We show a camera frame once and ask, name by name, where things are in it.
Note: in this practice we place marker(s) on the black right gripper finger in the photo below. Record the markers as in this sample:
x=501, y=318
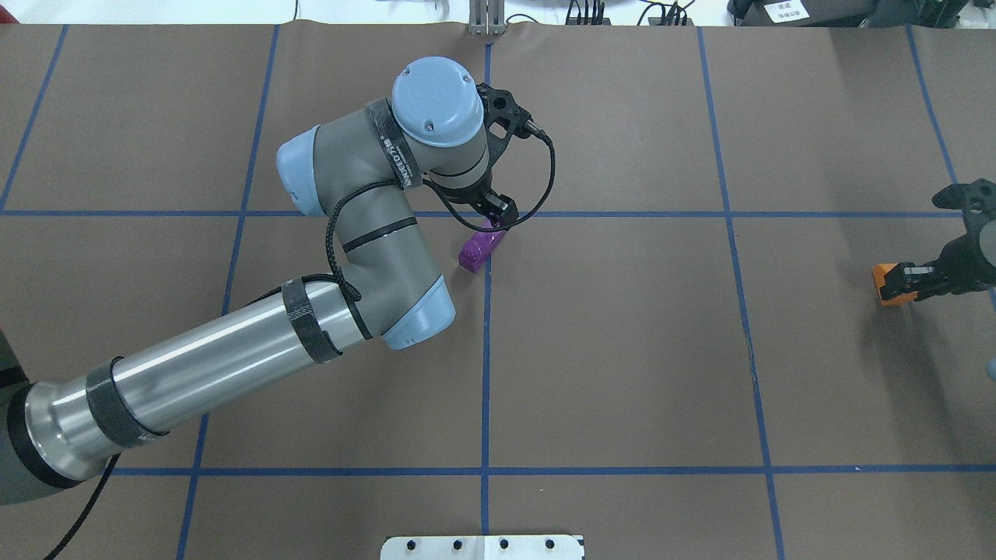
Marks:
x=912, y=274
x=926, y=292

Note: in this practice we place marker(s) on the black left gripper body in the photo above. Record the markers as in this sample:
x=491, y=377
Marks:
x=476, y=194

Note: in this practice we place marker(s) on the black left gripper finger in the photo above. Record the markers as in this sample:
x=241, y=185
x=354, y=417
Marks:
x=499, y=210

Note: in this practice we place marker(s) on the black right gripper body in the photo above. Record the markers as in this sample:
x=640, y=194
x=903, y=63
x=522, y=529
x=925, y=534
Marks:
x=963, y=263

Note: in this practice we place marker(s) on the orange trapezoid block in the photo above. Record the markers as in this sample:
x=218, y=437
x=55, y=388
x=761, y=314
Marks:
x=891, y=289

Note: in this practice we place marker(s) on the purple trapezoid block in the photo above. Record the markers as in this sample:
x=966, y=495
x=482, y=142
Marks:
x=477, y=250

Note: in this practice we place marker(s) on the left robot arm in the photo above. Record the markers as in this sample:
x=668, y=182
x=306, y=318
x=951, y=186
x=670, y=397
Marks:
x=437, y=127

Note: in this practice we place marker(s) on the black device with label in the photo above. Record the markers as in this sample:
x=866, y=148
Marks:
x=785, y=14

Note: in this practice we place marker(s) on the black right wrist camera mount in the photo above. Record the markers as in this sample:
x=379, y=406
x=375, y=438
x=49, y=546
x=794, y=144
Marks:
x=975, y=201

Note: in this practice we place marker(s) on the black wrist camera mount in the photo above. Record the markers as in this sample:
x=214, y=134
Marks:
x=975, y=201
x=504, y=119

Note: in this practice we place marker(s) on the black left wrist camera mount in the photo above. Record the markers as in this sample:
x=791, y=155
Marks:
x=504, y=119

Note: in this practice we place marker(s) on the grey aluminium frame post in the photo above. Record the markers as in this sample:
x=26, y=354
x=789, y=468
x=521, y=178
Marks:
x=486, y=18

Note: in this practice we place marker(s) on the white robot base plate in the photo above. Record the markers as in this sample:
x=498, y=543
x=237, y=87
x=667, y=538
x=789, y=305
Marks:
x=511, y=546

